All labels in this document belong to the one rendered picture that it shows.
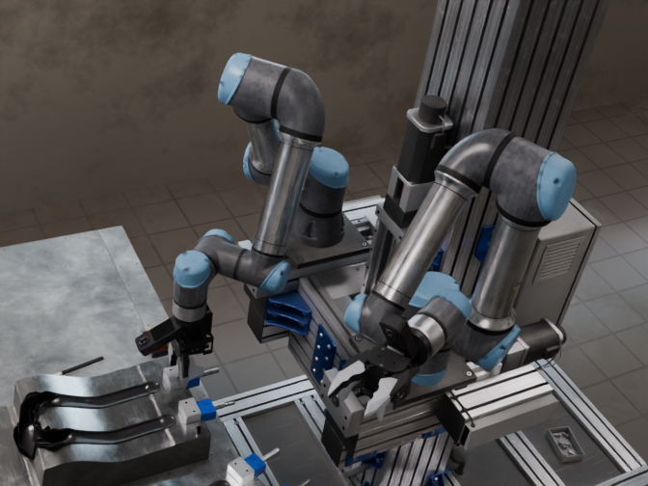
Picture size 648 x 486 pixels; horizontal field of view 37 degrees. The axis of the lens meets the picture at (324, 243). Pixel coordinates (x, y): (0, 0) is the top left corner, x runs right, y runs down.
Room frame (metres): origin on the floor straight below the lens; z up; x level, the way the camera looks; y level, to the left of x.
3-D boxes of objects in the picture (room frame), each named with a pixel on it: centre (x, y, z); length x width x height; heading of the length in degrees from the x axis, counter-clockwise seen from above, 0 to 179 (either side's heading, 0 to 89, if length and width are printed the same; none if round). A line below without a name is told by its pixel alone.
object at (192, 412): (1.47, 0.19, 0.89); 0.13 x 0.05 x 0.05; 123
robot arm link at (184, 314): (1.55, 0.27, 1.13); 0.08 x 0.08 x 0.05
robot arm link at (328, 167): (2.02, 0.03, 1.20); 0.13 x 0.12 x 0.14; 77
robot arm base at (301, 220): (2.02, 0.03, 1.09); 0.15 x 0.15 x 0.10
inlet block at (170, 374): (1.56, 0.25, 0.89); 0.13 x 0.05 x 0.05; 123
